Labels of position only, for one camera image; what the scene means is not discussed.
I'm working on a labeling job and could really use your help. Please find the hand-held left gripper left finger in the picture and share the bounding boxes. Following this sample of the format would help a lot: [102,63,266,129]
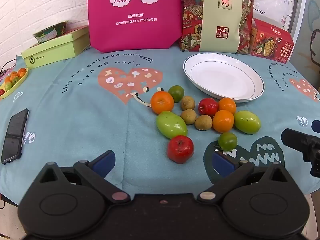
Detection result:
[32,150,131,204]

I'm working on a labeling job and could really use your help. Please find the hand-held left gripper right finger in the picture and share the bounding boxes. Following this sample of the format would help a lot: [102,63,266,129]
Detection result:
[197,151,301,203]

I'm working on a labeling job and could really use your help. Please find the small green tomato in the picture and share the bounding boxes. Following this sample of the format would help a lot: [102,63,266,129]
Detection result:
[218,132,238,152]

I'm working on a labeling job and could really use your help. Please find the orange mandarin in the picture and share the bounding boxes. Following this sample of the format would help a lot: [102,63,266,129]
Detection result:
[218,97,237,115]
[212,110,235,133]
[150,91,174,115]

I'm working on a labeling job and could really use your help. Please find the small red apple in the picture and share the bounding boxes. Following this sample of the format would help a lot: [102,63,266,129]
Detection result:
[198,98,219,117]
[167,135,194,164]

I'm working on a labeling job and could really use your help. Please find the brown longan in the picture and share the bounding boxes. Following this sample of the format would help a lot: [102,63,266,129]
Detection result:
[181,96,196,111]
[195,114,213,131]
[180,109,197,125]

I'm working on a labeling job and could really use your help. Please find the green mango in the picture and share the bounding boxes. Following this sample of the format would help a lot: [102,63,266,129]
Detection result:
[156,111,188,140]
[233,110,262,134]

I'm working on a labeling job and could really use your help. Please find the green mandarin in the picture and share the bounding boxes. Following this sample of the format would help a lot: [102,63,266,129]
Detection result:
[168,85,185,103]

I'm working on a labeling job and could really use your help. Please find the white plate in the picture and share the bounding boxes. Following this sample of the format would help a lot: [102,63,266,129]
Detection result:
[183,52,265,103]

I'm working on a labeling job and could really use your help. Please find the pile of small fruits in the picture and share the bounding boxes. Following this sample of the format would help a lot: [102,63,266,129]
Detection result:
[0,68,27,96]

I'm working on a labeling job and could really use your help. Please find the teal printed tablecloth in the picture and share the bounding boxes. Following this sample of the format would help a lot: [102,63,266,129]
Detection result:
[0,46,320,200]

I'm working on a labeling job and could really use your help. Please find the black smartphone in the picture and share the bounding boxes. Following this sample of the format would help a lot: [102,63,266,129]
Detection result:
[1,108,30,165]

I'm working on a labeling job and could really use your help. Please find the red cracker box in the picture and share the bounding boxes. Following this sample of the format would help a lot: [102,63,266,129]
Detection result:
[249,18,295,63]

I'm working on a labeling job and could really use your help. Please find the yellow-green tray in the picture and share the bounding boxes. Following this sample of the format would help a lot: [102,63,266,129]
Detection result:
[0,67,29,100]

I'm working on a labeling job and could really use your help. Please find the green cardboard box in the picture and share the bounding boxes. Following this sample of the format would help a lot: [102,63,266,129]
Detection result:
[21,26,90,70]

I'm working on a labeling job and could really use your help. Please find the white floral bag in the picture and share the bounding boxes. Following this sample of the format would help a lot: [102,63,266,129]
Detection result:
[252,0,300,34]

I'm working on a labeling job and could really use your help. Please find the pink tote bag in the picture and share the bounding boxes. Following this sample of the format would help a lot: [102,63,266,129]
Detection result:
[87,0,183,53]

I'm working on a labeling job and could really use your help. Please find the green instant noodle bowl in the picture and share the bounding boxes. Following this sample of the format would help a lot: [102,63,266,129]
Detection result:
[32,21,68,43]

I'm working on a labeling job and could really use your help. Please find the red patterned gift bag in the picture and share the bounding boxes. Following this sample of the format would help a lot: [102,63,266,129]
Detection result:
[179,0,255,55]

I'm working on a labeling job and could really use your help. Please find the black cable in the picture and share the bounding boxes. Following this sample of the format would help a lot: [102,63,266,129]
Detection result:
[0,58,17,77]

